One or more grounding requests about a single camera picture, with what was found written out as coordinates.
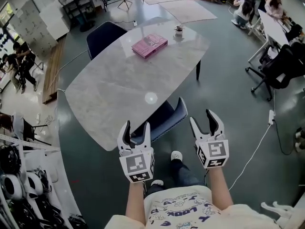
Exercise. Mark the person's left leg in jeans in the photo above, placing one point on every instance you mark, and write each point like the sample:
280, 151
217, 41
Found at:
156, 189

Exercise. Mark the white locker cabinet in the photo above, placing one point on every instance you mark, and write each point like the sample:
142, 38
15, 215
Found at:
31, 25

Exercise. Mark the small white power strip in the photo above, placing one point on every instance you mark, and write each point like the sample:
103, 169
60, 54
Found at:
135, 23

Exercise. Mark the grey marble table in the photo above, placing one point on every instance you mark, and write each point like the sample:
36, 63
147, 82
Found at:
114, 80

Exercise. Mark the person's leg in jeans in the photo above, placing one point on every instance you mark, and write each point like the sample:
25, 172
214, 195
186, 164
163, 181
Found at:
156, 189
184, 175

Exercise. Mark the cream printed shirt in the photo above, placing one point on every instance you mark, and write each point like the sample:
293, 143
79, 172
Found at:
190, 211

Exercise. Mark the small potted plant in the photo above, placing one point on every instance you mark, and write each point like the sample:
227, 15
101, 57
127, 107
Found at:
179, 30

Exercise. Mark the dark blue upholstered chair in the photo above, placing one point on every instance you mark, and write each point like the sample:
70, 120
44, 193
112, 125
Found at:
104, 38
166, 120

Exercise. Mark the person's left white shoe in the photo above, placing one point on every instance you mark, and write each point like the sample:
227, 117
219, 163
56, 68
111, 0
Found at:
157, 182

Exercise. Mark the pink book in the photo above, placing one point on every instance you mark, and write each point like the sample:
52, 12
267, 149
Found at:
150, 45

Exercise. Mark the low wooden platform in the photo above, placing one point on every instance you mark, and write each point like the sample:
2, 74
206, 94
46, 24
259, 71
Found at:
53, 73

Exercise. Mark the black helmet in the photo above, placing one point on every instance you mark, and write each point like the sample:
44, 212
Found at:
8, 157

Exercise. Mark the person's white shoe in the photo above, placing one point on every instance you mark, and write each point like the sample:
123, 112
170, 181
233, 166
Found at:
157, 182
176, 155

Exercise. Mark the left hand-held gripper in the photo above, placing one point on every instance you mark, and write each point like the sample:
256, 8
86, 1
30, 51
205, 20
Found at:
135, 162

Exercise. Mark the white headset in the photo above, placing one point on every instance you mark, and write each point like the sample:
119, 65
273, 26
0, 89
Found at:
35, 184
10, 186

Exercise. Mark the person's right leg in jeans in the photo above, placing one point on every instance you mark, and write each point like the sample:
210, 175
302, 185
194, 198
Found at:
184, 175

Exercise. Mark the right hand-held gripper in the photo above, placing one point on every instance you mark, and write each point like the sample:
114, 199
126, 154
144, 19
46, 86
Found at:
214, 153

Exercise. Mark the stack of white boxes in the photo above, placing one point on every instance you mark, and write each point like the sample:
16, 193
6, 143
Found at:
54, 20

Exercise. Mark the person's right forearm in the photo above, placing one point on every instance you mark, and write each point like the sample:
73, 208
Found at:
220, 190

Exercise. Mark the person's left forearm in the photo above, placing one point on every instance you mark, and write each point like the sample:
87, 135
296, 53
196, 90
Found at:
135, 201

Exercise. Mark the black office chair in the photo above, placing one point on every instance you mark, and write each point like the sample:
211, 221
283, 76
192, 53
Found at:
283, 68

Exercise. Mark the white plastic frame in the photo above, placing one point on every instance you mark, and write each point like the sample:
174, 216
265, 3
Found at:
278, 210

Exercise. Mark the white desk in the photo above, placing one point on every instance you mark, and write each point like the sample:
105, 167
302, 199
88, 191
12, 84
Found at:
274, 27

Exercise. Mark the person's right white shoe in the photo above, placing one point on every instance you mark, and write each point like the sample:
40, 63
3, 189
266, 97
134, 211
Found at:
176, 155

